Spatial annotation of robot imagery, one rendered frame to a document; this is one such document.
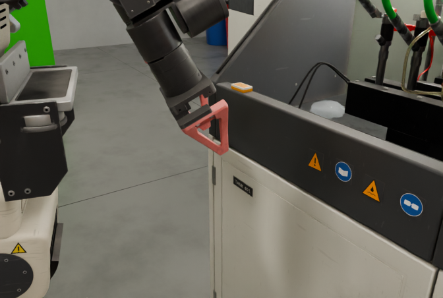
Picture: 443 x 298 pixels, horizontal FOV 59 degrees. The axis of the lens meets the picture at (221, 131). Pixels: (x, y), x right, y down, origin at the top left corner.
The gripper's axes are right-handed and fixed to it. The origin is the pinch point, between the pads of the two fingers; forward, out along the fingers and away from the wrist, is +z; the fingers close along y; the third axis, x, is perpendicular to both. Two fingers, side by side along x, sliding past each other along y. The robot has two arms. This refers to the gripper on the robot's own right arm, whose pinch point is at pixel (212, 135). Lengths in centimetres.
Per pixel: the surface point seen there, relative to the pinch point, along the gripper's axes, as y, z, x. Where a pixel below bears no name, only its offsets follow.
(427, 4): 3.5, 1.5, -42.3
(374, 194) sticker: -3.2, 24.9, -19.3
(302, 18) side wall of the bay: 54, 10, -42
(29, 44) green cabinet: 322, -1, 83
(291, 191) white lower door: 16.0, 30.4, -9.6
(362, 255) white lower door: -2.7, 36.9, -13.1
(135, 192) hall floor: 158, 86, 50
